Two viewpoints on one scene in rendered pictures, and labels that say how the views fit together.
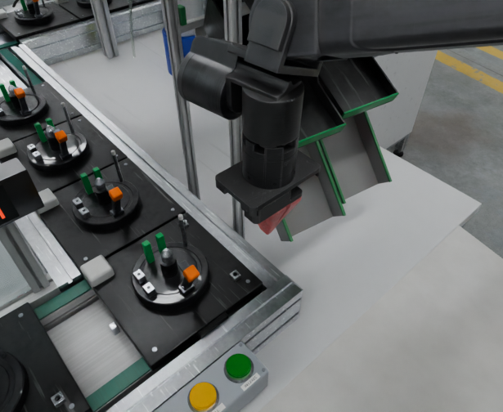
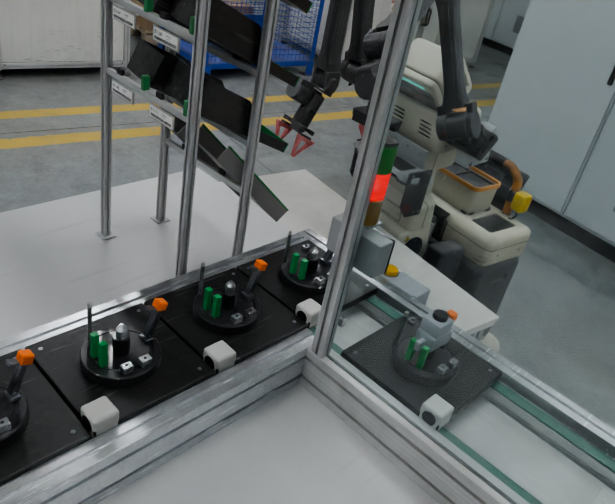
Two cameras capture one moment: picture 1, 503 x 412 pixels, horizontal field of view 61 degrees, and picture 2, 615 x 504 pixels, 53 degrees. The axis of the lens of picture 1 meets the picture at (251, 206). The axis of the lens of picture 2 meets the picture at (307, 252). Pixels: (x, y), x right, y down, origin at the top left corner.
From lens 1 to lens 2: 1.50 m
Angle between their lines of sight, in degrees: 75
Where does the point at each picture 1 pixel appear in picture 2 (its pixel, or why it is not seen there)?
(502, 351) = (316, 198)
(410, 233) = (225, 200)
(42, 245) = (272, 360)
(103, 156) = (138, 320)
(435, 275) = not seen: hidden behind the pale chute
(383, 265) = (255, 218)
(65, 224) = (251, 338)
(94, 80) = not seen: outside the picture
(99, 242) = (274, 315)
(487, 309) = (289, 193)
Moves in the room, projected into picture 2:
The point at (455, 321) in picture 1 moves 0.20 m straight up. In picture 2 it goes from (298, 205) to (309, 147)
